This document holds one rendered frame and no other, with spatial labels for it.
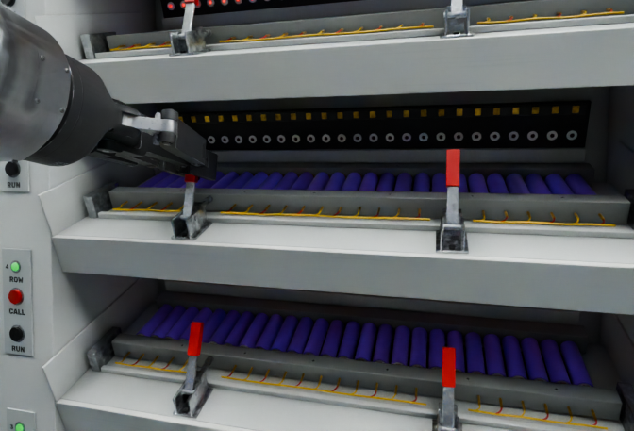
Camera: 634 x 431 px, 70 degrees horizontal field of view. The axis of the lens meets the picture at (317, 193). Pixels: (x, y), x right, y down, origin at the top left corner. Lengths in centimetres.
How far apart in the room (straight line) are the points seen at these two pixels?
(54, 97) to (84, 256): 29
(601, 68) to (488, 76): 9
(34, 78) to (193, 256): 25
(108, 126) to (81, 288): 32
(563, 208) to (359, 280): 20
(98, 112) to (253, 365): 34
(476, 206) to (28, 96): 38
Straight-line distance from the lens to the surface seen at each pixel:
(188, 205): 49
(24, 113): 29
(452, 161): 44
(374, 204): 48
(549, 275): 43
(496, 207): 48
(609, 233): 48
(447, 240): 44
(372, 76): 43
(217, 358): 57
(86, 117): 33
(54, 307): 60
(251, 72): 46
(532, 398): 53
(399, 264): 42
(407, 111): 57
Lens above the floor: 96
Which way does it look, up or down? 3 degrees down
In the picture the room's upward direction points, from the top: straight up
